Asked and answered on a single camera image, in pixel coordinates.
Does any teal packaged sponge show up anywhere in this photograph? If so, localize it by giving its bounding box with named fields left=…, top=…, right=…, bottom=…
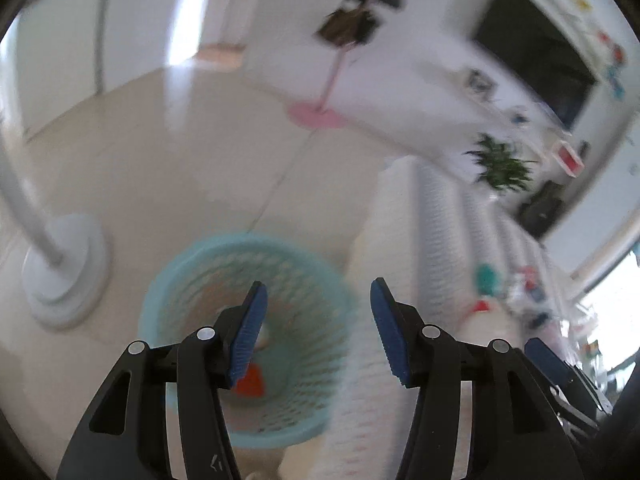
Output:
left=474, top=263, right=502, bottom=297

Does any white curved wall shelf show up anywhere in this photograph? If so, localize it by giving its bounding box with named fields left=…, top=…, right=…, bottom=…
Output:
left=419, top=62, right=564, bottom=167

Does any pink coat rack stand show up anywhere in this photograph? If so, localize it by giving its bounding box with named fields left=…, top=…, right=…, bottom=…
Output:
left=286, top=47, right=350, bottom=131

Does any white round table stand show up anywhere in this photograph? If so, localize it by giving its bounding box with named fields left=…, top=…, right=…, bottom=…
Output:
left=1, top=150, right=112, bottom=330

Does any brown hanging bag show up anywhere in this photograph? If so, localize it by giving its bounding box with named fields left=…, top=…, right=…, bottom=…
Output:
left=316, top=8, right=381, bottom=48

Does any green potted plant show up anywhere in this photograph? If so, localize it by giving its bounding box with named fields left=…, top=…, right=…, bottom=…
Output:
left=465, top=133, right=533, bottom=194

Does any red white paper cup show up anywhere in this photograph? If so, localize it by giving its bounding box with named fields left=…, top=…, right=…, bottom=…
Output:
left=458, top=297, right=510, bottom=347

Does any red white box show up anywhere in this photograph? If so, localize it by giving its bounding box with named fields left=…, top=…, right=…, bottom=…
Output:
left=553, top=141, right=585, bottom=178

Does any teal plastic waste basket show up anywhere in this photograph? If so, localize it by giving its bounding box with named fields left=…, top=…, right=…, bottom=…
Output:
left=138, top=234, right=355, bottom=448

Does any black wall television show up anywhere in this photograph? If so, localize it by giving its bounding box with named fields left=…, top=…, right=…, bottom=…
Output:
left=473, top=0, right=596, bottom=129

